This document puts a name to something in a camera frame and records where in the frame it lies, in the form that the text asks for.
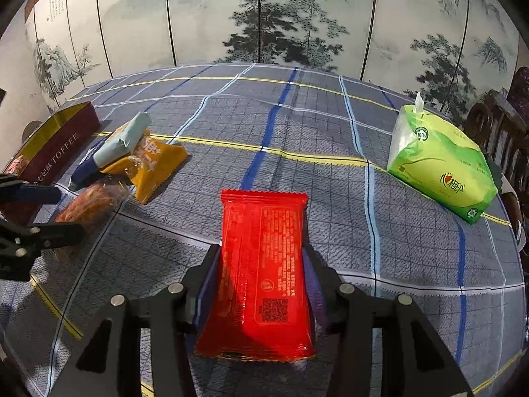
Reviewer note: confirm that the green tissue pack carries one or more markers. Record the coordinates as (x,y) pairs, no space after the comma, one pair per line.
(438,165)

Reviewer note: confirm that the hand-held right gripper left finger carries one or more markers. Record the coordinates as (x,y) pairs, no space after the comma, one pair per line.
(203,297)

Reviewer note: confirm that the painted folding screen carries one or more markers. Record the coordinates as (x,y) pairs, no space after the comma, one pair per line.
(206,16)

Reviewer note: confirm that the carved dark wooden chair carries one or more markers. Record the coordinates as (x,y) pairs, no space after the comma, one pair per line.
(496,124)

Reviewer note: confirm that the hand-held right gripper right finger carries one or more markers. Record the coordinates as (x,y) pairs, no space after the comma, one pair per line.
(316,297)

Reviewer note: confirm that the pink and white snack packet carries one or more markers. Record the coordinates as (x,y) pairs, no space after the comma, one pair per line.
(16,164)

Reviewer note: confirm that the purple patterned cloth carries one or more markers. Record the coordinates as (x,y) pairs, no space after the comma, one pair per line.
(521,89)

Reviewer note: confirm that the red and gold tin box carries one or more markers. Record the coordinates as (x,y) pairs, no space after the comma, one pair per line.
(62,149)

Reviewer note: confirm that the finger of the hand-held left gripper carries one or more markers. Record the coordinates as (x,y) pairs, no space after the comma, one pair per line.
(37,195)
(53,233)

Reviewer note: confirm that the blue plaid tablecloth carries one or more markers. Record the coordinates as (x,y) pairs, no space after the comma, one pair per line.
(289,132)

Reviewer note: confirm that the clear packet with reddish snack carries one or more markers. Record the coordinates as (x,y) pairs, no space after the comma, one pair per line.
(93,200)

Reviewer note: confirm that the red snack packet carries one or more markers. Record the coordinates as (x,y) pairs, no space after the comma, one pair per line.
(260,264)

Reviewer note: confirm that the orange snack packet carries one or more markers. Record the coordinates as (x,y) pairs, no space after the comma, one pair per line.
(157,169)

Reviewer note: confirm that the white and navy snack packet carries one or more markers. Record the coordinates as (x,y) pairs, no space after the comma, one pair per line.
(120,144)

